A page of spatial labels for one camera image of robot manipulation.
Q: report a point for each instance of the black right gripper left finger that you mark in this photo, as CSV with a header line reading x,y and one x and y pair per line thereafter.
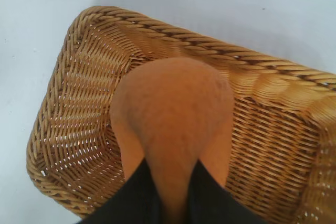
x,y
136,200

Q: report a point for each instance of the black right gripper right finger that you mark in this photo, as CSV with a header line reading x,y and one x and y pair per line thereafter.
x,y
210,203

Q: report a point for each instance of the woven wicker basket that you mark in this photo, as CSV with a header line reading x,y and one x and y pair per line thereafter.
x,y
267,140

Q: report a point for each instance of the orange pumpkin-shaped bread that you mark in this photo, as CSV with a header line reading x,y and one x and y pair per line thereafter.
x,y
173,108

